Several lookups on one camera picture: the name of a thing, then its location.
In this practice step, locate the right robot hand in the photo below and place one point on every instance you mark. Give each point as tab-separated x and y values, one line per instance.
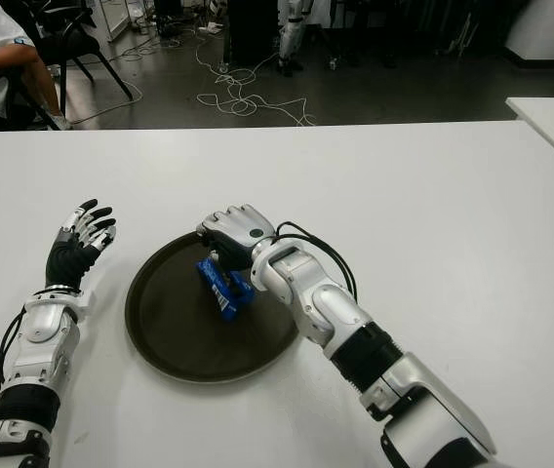
238	234

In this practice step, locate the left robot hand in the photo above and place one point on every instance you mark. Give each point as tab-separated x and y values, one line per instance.
67	263

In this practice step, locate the blue Oreo cookie packet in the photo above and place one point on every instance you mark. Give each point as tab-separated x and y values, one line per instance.
221	287

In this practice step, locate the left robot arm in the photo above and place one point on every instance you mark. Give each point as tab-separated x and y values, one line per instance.
30	356

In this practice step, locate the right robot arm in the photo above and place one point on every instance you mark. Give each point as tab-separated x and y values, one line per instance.
345	326

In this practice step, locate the round dark brown tray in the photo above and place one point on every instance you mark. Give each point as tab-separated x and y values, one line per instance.
174	322

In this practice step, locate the white humanoid robot legs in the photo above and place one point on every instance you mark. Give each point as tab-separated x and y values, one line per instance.
289	39

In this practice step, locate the black cabinet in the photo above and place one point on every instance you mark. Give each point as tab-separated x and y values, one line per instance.
252	29

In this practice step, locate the black chair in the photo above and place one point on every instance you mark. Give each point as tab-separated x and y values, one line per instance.
74	46

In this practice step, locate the white board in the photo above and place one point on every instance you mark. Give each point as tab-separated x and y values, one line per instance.
111	17

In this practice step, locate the white curved panel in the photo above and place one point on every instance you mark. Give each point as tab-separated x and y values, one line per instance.
550	27

